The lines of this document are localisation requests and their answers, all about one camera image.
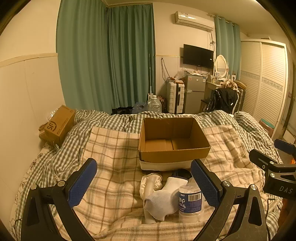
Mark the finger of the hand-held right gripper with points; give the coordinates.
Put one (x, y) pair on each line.
(262, 158)
(285, 146)

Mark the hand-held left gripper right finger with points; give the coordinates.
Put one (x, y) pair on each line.
(204, 183)

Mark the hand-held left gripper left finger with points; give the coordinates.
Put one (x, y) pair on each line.
(83, 183)

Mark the clear plastic bottle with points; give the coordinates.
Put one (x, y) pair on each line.
(189, 204)

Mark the white sock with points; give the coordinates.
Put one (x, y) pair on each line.
(159, 201)
(150, 184)

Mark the dark blue cloth item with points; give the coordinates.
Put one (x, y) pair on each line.
(181, 173)

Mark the teal stool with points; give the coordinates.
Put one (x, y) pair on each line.
(267, 125)

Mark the beige plaid blanket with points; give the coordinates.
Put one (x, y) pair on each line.
(111, 157)

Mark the green checkered duvet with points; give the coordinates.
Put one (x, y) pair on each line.
(76, 136)

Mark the closed brown cardboard box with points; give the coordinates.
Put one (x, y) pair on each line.
(59, 126)

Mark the brown suitcase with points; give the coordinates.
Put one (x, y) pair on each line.
(241, 95)

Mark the white louvered wardrobe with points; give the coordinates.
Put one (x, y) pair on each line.
(263, 81)

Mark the black jacket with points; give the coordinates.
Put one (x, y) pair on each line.
(224, 99)

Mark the grey small fridge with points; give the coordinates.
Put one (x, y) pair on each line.
(194, 95)

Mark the dark patterned bag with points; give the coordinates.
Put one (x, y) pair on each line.
(163, 103)

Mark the white suitcase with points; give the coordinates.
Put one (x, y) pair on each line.
(175, 97)

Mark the large clear water jug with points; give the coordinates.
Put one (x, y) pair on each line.
(154, 105)

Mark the white oval mirror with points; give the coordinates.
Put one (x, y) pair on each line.
(221, 66)

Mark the clear plastic bag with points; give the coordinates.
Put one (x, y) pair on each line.
(183, 73)

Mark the light green curtain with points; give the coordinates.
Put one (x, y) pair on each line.
(226, 46)

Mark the white pole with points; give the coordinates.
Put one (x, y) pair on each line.
(150, 76)

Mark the white air conditioner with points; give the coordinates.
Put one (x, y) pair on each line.
(193, 20)

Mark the black wall television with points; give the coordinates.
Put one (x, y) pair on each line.
(197, 55)

